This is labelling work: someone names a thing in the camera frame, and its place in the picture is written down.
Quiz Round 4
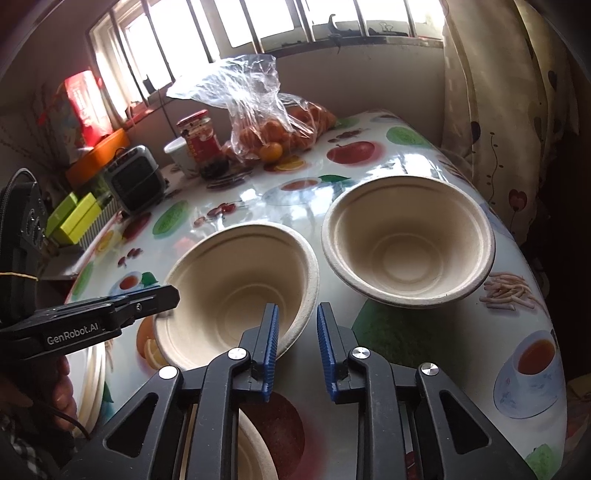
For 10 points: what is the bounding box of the patterned curtain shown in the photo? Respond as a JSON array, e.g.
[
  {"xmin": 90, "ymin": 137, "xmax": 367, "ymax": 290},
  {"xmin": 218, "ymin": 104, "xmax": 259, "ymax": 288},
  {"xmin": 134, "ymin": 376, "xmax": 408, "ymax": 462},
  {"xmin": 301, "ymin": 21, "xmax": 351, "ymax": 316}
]
[{"xmin": 442, "ymin": 1, "xmax": 575, "ymax": 244}]

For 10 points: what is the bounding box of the white paper plate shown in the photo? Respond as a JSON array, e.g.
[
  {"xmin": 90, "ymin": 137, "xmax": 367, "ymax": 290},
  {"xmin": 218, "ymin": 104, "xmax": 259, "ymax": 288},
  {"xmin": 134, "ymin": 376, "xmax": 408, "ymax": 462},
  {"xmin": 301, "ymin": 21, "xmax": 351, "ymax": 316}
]
[{"xmin": 78, "ymin": 343, "xmax": 106, "ymax": 433}]

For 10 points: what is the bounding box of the person's left hand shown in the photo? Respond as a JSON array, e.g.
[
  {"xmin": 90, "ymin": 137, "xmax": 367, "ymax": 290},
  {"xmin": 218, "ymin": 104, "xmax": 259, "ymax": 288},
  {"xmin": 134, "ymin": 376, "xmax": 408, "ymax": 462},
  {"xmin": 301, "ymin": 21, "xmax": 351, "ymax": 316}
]
[{"xmin": 31, "ymin": 356, "xmax": 77, "ymax": 420}]

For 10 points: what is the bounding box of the beige paper bowl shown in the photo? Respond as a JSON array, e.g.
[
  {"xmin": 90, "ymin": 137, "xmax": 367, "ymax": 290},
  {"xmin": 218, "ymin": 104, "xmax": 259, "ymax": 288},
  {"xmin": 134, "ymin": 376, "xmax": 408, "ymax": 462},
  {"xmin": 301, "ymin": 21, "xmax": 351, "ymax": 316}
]
[
  {"xmin": 322, "ymin": 176, "xmax": 496, "ymax": 309},
  {"xmin": 154, "ymin": 222, "xmax": 320, "ymax": 370},
  {"xmin": 238, "ymin": 410, "xmax": 279, "ymax": 480}
]

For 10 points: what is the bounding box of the orange box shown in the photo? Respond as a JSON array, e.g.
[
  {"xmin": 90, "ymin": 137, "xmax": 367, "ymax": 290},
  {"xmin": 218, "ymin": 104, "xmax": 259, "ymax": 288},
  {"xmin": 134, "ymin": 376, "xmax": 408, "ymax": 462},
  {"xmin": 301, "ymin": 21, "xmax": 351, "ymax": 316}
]
[{"xmin": 65, "ymin": 129, "xmax": 130, "ymax": 190}]

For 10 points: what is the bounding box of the white plastic tub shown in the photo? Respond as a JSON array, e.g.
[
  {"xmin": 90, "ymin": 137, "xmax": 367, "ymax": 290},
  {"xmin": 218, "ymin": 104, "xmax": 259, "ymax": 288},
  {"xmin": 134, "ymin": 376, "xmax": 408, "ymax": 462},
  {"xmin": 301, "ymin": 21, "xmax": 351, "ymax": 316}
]
[{"xmin": 163, "ymin": 137, "xmax": 199, "ymax": 178}]

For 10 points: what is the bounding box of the lower green box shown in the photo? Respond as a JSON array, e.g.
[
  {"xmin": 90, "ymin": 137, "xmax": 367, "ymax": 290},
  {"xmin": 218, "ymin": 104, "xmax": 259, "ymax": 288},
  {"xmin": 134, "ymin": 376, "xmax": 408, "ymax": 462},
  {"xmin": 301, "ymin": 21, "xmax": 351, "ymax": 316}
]
[{"xmin": 49, "ymin": 193, "xmax": 102, "ymax": 246}]

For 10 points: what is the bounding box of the green box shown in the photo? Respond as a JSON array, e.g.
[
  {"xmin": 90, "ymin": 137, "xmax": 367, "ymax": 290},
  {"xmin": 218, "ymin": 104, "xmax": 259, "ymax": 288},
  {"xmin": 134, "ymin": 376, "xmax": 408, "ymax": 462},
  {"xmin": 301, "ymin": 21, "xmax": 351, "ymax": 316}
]
[
  {"xmin": 45, "ymin": 192, "xmax": 78, "ymax": 238},
  {"xmin": 49, "ymin": 193, "xmax": 102, "ymax": 246}
]

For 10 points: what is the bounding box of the clear bag of oranges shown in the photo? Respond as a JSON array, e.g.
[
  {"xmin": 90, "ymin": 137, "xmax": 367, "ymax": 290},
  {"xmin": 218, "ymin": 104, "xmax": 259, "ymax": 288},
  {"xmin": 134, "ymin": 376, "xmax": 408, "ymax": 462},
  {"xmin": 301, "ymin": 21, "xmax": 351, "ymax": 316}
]
[{"xmin": 167, "ymin": 54, "xmax": 337, "ymax": 163}]

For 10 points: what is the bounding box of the zigzag patterned tray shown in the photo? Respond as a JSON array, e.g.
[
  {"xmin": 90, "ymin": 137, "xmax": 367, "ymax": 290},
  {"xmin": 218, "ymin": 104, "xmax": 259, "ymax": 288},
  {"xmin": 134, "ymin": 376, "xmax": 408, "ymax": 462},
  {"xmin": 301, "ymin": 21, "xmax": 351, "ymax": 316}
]
[{"xmin": 78, "ymin": 198, "xmax": 120, "ymax": 250}]

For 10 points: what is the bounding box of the upper green box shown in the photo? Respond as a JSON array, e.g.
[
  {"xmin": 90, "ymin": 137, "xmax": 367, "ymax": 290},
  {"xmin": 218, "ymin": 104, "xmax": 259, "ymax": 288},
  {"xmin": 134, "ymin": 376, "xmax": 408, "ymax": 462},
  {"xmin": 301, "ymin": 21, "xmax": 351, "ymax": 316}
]
[{"xmin": 45, "ymin": 192, "xmax": 78, "ymax": 238}]

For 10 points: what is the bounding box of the red label sauce jar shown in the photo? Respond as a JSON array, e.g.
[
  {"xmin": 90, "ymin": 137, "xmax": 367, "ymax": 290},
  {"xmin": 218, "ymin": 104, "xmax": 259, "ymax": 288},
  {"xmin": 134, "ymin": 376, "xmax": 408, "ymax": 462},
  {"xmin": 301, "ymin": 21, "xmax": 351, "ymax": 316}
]
[{"xmin": 176, "ymin": 109, "xmax": 229, "ymax": 181}]

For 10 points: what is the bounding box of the grey portable heater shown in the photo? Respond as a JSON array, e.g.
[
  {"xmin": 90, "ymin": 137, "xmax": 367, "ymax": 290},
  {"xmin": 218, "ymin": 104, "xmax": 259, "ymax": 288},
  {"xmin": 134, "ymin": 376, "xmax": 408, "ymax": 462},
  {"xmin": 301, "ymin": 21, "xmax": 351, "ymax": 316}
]
[{"xmin": 101, "ymin": 145, "xmax": 166, "ymax": 215}]

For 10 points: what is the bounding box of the red gift bag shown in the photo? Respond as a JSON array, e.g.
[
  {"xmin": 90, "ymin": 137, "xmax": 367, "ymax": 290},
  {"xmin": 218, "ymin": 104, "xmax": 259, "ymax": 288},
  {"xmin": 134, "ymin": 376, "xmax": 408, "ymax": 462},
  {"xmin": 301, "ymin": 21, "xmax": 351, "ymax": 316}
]
[{"xmin": 64, "ymin": 70, "xmax": 113, "ymax": 146}]

